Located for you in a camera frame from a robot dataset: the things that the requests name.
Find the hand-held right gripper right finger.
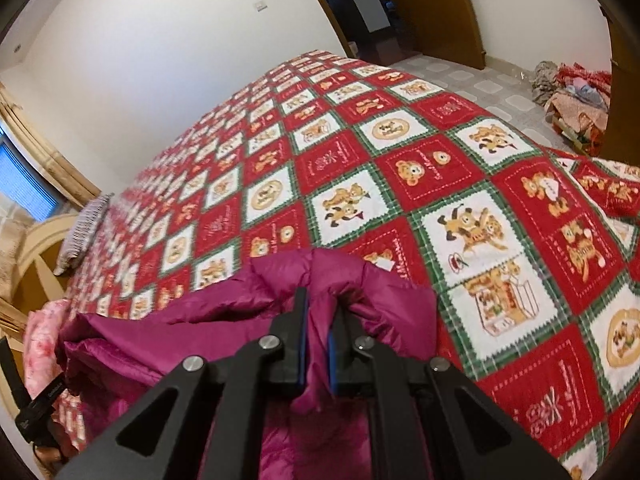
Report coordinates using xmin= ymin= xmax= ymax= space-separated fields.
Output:
xmin=327 ymin=305 xmax=572 ymax=480

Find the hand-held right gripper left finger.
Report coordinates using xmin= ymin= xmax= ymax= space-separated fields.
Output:
xmin=60 ymin=287 xmax=309 ymax=480

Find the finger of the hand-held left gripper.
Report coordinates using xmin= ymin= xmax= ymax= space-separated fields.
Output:
xmin=0 ymin=335 xmax=68 ymax=448

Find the magenta puffer jacket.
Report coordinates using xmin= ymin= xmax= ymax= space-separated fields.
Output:
xmin=59 ymin=249 xmax=441 ymax=480

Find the colourful clothes pile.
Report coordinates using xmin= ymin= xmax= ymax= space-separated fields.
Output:
xmin=530 ymin=60 xmax=614 ymax=157

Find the pink folded blanket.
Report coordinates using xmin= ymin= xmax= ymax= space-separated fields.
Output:
xmin=22 ymin=300 xmax=69 ymax=407

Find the wooden bed headboard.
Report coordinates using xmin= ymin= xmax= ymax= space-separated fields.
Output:
xmin=0 ymin=212 xmax=84 ymax=343

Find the striped pillow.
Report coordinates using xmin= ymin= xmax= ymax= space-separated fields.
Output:
xmin=54 ymin=194 xmax=114 ymax=277

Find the red printed bedspread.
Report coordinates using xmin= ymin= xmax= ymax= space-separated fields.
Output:
xmin=52 ymin=50 xmax=640 ymax=480

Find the window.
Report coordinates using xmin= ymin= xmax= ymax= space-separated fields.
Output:
xmin=0 ymin=135 xmax=62 ymax=222

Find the narrow beige floral curtain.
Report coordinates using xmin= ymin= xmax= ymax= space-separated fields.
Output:
xmin=0 ymin=82 xmax=102 ymax=211

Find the brown wooden door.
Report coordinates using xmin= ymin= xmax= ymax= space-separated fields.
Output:
xmin=372 ymin=0 xmax=489 ymax=71

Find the brown wooden dresser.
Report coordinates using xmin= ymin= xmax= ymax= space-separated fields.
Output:
xmin=602 ymin=5 xmax=640 ymax=162

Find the brown door frame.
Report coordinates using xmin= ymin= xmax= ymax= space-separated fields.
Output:
xmin=292 ymin=0 xmax=416 ymax=61

